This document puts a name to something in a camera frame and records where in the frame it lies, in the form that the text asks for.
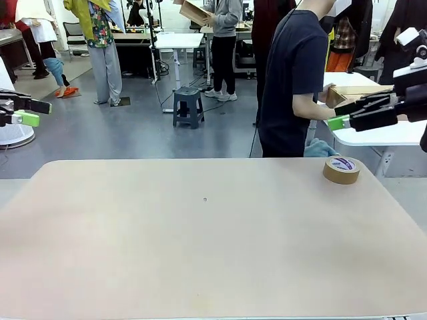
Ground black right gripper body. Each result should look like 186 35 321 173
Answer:
392 65 427 123

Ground shallow cardboard box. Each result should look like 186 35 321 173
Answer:
179 0 214 27

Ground person's right forearm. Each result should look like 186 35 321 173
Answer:
292 94 336 121

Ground person's left hand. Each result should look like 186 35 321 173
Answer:
320 83 336 101

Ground white cylindrical air purifier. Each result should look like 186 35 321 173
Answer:
0 59 36 148

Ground white side table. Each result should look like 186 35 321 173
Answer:
322 71 427 178

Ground teal blue cloth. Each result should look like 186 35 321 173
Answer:
304 138 340 158

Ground orange slippers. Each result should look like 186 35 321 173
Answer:
55 86 80 99

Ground brown packing tape roll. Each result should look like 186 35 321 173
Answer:
322 155 362 185

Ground mannequin plaid shirt orange trousers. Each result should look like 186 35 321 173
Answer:
325 0 374 73

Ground grey metal table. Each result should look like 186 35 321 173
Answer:
0 28 35 71

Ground mannequin cream top blue trousers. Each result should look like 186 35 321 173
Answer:
15 0 73 97

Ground person in navy t-shirt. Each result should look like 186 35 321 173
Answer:
256 0 336 158

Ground black office chair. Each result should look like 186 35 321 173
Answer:
62 21 89 63

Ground person in red top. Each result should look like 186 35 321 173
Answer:
0 0 50 80

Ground mannequin yellow jacket floral shirt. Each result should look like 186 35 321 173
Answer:
63 0 127 107

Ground white face mask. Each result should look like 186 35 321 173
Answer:
332 0 352 16

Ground mannequin in maroon dress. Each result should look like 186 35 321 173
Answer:
252 0 297 81

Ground wooden top workbench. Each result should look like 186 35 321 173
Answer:
113 29 157 79

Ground black tripod stand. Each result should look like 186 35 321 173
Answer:
143 0 165 86

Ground person in grey hoodie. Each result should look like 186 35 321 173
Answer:
201 0 244 103

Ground grey plastic stool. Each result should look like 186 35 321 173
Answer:
172 86 205 130

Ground small black stool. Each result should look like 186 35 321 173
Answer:
192 46 208 69

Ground white height adjustable desk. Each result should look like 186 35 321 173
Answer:
155 32 205 93

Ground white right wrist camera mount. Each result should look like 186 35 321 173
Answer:
394 27 427 70

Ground grey frame work table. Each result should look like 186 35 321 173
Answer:
199 21 258 81

